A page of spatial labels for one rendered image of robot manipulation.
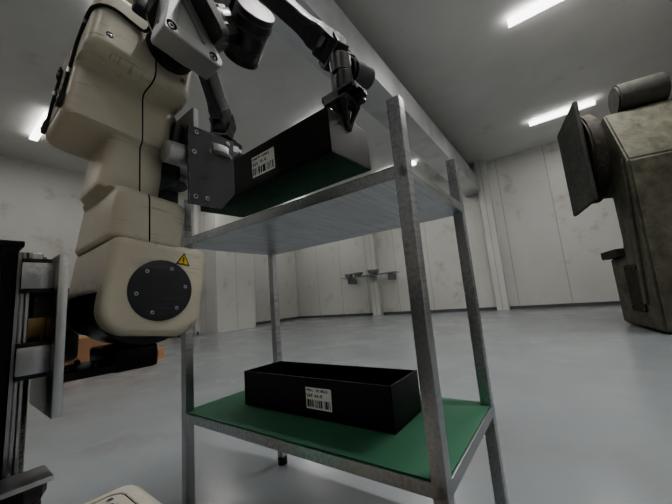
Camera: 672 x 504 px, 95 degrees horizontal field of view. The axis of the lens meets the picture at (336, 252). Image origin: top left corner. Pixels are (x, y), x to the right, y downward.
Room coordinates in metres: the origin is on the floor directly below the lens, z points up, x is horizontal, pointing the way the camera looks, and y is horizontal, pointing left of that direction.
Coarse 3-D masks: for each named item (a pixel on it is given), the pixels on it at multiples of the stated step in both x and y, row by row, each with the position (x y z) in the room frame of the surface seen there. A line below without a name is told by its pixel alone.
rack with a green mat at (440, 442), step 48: (336, 192) 0.70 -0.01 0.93; (384, 192) 0.69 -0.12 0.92; (432, 192) 0.72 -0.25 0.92; (192, 240) 1.07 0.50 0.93; (240, 240) 1.08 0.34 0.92; (288, 240) 1.15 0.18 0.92; (336, 240) 1.23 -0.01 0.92; (192, 336) 1.12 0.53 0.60; (432, 336) 0.61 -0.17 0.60; (480, 336) 0.94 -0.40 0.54; (192, 384) 1.12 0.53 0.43; (432, 384) 0.59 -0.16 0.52; (480, 384) 0.95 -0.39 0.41; (192, 432) 1.12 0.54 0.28; (240, 432) 0.93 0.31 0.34; (288, 432) 0.87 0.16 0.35; (336, 432) 0.84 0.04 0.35; (432, 432) 0.60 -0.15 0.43; (480, 432) 0.81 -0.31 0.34; (192, 480) 1.12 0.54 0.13; (384, 480) 0.66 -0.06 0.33; (432, 480) 0.61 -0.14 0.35
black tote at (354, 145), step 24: (312, 120) 0.68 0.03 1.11; (336, 120) 0.68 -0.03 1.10; (264, 144) 0.79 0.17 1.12; (288, 144) 0.73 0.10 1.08; (312, 144) 0.69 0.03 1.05; (336, 144) 0.67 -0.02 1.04; (360, 144) 0.76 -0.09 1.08; (240, 168) 0.86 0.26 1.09; (264, 168) 0.79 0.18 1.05; (288, 168) 0.74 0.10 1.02; (312, 168) 0.74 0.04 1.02; (336, 168) 0.75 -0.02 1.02; (360, 168) 0.77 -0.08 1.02; (240, 192) 0.87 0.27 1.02; (264, 192) 0.88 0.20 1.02; (288, 192) 0.90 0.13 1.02; (240, 216) 1.12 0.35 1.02
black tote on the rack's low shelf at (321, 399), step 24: (264, 384) 1.07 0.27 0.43; (288, 384) 1.01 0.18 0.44; (312, 384) 0.95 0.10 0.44; (336, 384) 0.90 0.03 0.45; (360, 384) 0.85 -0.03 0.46; (384, 384) 1.00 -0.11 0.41; (408, 384) 0.88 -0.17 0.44; (288, 408) 1.01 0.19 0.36; (312, 408) 0.95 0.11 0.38; (336, 408) 0.90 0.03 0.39; (360, 408) 0.86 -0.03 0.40; (384, 408) 0.81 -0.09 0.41; (408, 408) 0.87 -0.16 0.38; (384, 432) 0.82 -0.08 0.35
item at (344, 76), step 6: (342, 72) 0.69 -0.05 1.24; (348, 72) 0.70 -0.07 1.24; (336, 78) 0.70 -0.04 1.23; (342, 78) 0.69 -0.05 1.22; (348, 78) 0.69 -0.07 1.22; (336, 84) 0.70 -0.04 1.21; (342, 84) 0.69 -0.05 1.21; (348, 84) 0.67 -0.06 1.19; (354, 84) 0.67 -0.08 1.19; (336, 90) 0.69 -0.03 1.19; (342, 90) 0.69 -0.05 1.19; (348, 90) 0.69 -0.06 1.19; (354, 90) 0.70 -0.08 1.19; (324, 96) 0.72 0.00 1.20; (366, 96) 0.72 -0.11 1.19
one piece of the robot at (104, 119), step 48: (96, 0) 0.44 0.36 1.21; (96, 48) 0.44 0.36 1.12; (144, 48) 0.48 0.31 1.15; (96, 96) 0.48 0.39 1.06; (144, 96) 0.53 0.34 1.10; (96, 144) 0.53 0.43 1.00; (144, 144) 0.54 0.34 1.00; (96, 192) 0.53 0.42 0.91; (144, 192) 0.55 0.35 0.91; (96, 240) 0.51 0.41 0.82; (144, 240) 0.51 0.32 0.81; (96, 288) 0.49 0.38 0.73; (144, 288) 0.51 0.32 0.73; (192, 288) 0.57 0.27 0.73
